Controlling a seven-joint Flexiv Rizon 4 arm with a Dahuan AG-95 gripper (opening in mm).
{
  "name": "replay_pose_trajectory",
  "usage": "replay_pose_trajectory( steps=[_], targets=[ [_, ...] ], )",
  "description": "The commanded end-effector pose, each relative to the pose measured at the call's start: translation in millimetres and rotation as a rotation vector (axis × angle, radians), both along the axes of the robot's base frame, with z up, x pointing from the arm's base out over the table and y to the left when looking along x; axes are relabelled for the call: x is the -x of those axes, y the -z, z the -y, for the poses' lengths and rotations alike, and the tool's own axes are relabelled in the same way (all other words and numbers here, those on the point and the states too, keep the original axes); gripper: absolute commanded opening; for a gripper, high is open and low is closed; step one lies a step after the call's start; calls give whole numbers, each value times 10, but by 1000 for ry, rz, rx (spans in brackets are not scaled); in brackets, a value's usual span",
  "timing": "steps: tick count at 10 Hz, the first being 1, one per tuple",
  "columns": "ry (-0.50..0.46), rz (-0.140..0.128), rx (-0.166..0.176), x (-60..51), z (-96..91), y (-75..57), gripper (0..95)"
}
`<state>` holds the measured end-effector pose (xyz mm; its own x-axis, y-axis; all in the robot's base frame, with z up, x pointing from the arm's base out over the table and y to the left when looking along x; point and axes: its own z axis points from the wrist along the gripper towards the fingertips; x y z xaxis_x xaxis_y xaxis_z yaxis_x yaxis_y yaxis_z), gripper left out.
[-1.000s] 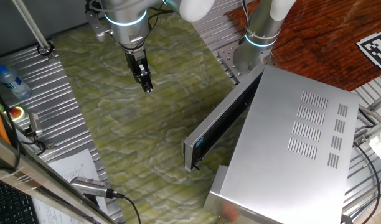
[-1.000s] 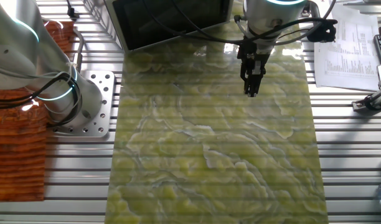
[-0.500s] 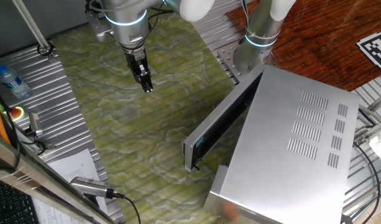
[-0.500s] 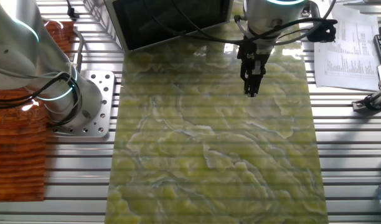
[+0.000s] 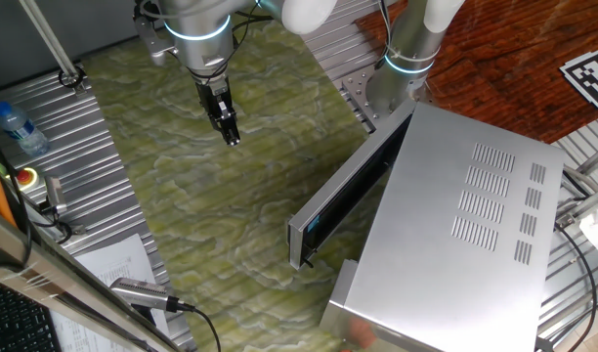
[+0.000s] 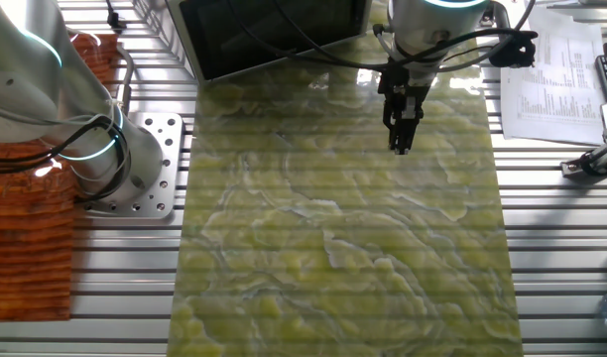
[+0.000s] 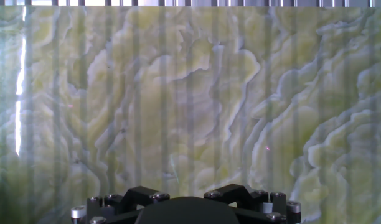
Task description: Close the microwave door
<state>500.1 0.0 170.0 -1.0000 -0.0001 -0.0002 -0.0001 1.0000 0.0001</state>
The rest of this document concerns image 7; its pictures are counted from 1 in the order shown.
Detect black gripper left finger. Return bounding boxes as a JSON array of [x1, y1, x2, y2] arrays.
[[70, 185, 171, 224]]

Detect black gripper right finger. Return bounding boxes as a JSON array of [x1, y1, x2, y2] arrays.
[[204, 183, 302, 224]]

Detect green marble pattern mat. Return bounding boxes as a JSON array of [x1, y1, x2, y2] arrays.
[[0, 6, 381, 224]]

